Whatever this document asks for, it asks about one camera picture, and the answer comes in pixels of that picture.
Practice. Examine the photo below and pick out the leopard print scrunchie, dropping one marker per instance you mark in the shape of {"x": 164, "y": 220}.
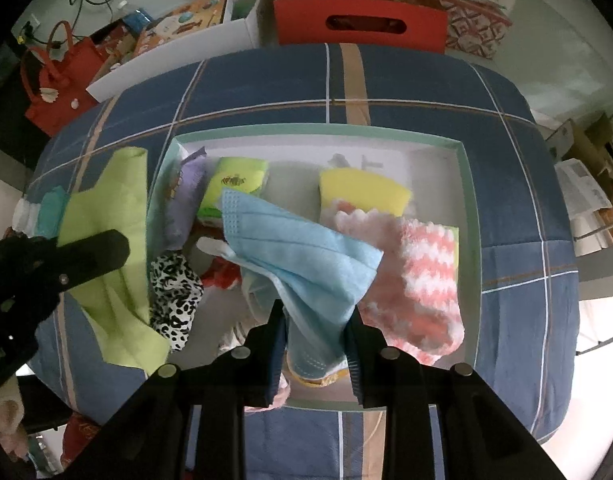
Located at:
{"x": 174, "y": 290}

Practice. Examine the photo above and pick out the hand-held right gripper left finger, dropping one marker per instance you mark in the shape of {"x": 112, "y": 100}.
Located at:
{"x": 275, "y": 360}

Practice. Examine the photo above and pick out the pink white zigzag cloth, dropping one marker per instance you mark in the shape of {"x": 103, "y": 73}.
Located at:
{"x": 421, "y": 270}

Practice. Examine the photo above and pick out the light green cloth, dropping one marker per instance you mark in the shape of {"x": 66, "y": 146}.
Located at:
{"x": 121, "y": 195}

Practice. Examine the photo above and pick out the pale pink cloth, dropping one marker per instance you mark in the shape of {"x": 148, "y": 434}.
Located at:
{"x": 281, "y": 392}

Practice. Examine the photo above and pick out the shallow teal box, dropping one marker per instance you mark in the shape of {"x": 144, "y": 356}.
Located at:
{"x": 426, "y": 185}

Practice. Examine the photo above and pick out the wall power outlet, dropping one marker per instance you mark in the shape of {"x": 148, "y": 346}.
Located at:
{"x": 30, "y": 30}

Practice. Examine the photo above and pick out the purple snack packet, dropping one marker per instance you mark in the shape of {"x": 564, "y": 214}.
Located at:
{"x": 184, "y": 195}

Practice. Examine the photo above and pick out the brown cardboard boxes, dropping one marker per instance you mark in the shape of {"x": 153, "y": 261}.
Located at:
{"x": 586, "y": 160}

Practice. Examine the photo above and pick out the water bottle with blue label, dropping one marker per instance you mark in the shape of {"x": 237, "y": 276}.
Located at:
{"x": 136, "y": 17}

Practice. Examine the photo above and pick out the blue face mask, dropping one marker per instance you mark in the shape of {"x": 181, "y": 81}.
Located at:
{"x": 296, "y": 245}

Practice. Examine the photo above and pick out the orange toy box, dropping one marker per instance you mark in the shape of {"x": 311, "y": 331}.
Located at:
{"x": 186, "y": 15}

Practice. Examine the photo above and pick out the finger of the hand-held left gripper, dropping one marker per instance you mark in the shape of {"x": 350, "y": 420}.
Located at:
{"x": 96, "y": 252}

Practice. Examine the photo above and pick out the person's left hand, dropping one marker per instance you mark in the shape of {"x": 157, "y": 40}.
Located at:
{"x": 4, "y": 410}

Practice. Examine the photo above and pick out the large green tissue pack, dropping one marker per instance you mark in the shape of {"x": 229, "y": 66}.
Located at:
{"x": 236, "y": 175}

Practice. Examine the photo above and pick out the white cardboard box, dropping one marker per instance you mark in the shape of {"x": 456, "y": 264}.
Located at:
{"x": 186, "y": 50}

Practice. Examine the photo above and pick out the yellow sponge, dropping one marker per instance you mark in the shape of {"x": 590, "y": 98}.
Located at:
{"x": 361, "y": 190}

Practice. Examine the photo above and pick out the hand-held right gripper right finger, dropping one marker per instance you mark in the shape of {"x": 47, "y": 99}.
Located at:
{"x": 354, "y": 360}

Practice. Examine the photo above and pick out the red felt bag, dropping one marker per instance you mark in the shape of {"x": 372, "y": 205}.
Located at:
{"x": 66, "y": 85}

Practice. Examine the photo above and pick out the red patterned box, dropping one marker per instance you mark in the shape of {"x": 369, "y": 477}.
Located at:
{"x": 476, "y": 25}

